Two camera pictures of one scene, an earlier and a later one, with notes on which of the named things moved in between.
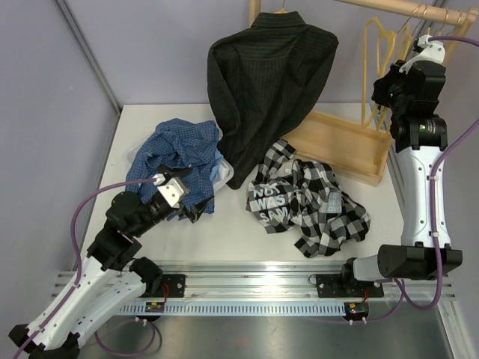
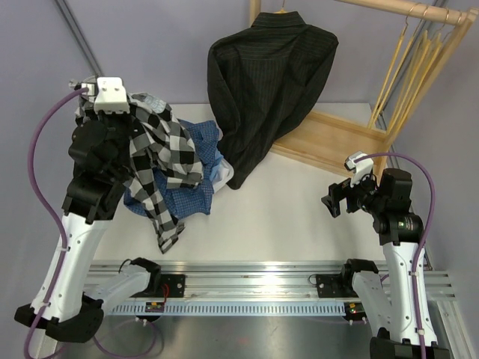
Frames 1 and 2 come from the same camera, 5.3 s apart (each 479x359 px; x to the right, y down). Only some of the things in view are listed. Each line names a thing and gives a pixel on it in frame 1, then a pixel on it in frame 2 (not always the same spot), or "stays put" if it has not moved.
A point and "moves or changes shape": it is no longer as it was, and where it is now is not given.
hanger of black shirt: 282,10 stays put
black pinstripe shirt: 262,79 stays put
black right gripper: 381,85 to 337,192
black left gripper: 195,209 to 126,116
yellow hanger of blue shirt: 406,42 moves or changes shape
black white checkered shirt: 288,193 to 162,152
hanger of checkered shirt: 374,123 to 404,43
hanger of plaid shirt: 404,43 moves or changes shape
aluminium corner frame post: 65,11 stays put
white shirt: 226,173 stays put
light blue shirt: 218,159 stays put
